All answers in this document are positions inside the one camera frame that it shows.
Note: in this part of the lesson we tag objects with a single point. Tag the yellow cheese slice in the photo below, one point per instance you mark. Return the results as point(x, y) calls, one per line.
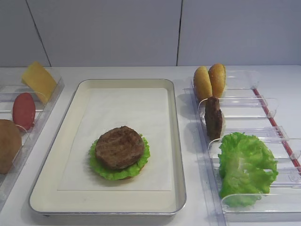
point(40, 81)

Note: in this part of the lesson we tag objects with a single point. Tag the brown meat patty on tray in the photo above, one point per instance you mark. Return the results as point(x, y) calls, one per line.
point(119, 148)

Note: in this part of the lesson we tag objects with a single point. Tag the upright brown meat patty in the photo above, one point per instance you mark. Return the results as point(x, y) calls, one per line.
point(213, 118)

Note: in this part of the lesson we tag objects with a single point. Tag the green lettuce leaf on tray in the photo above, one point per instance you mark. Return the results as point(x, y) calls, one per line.
point(96, 166)

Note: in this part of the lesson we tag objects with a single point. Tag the green lettuce leaf in rack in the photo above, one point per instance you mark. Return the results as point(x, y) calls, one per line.
point(247, 169)

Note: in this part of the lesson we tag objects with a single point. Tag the red tomato slice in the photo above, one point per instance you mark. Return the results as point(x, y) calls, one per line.
point(23, 111)

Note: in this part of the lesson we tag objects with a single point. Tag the white parchment paper sheet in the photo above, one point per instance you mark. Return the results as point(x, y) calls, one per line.
point(144, 110)

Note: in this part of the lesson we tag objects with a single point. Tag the golden bun half left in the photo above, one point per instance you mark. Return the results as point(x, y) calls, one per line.
point(202, 84)

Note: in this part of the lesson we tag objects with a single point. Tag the golden bun half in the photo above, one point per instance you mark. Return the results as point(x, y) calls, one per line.
point(202, 84)
point(217, 76)

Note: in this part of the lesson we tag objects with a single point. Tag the bottom bun on tray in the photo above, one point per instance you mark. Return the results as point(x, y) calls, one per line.
point(138, 175)

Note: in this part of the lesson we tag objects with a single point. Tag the golden bun half right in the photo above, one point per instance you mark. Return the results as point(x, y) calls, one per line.
point(217, 76)

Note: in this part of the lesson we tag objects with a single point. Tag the clear right divider rack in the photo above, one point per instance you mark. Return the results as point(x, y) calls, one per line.
point(247, 110)

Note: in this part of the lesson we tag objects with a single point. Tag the clear divider rack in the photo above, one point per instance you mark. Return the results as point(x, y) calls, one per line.
point(10, 87)
point(247, 110)

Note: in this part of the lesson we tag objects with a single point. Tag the brown top bun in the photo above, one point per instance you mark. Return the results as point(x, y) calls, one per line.
point(10, 143)

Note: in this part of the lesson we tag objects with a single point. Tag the clear left divider rack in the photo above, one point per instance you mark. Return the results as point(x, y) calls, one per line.
point(10, 87)

